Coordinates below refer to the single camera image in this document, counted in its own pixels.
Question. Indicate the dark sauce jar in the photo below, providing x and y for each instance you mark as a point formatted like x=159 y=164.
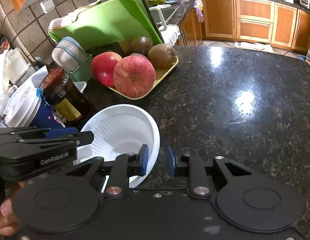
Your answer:
x=60 y=92

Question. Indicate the white bowl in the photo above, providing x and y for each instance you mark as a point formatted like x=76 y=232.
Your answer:
x=121 y=129

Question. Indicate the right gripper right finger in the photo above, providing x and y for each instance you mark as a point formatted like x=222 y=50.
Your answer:
x=192 y=167

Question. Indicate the kiwi fruit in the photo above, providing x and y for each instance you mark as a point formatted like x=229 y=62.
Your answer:
x=141 y=45
x=162 y=56

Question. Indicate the blue paper coffee cup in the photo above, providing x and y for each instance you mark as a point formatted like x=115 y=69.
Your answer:
x=26 y=107

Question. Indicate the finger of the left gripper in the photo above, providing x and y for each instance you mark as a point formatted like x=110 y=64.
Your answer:
x=56 y=133

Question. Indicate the yellow fruit tray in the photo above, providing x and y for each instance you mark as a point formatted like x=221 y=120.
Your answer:
x=160 y=75

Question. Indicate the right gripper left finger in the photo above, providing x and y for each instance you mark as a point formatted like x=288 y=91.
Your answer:
x=126 y=166

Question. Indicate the person's left hand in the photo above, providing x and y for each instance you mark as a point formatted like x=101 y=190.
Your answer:
x=8 y=221

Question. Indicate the green cutting board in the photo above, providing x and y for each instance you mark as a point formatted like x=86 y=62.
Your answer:
x=106 y=21

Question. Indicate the dark red apple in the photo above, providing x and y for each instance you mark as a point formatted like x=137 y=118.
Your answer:
x=102 y=67

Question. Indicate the metal lidded tin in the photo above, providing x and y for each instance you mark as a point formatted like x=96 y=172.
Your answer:
x=69 y=54

